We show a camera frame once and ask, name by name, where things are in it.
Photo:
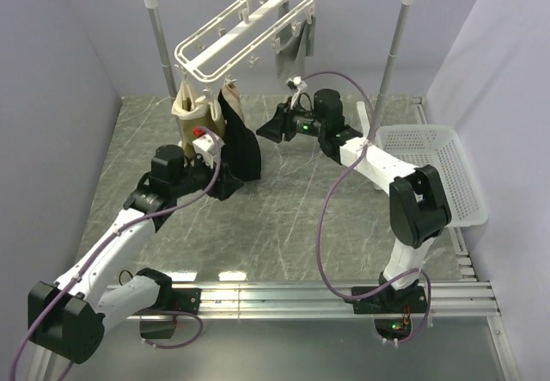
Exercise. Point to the black underwear beige waistband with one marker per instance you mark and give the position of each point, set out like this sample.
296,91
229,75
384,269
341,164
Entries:
241,150

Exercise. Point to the grey hanging underwear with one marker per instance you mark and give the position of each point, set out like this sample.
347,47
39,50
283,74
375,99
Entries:
290,58

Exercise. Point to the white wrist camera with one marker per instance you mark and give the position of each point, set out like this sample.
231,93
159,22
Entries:
297,86
207,146

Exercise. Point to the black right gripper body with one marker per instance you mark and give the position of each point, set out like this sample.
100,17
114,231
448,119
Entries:
306,124

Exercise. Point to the khaki underwear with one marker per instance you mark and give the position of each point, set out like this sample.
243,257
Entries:
192,110

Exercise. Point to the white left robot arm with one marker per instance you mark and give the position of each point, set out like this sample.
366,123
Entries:
71,316

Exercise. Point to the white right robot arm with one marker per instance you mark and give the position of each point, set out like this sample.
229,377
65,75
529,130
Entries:
418,208

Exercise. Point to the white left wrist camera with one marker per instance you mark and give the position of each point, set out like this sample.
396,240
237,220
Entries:
207,146

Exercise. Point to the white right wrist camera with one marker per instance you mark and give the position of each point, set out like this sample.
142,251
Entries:
297,86

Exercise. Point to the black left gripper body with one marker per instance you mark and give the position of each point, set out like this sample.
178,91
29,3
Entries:
198,176

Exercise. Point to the white clip hanger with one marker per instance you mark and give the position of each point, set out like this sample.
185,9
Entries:
232,36

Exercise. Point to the white plastic basket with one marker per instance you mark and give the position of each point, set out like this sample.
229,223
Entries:
440,147

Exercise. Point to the aluminium mounting rail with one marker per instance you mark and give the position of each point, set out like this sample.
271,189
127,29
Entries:
312,300

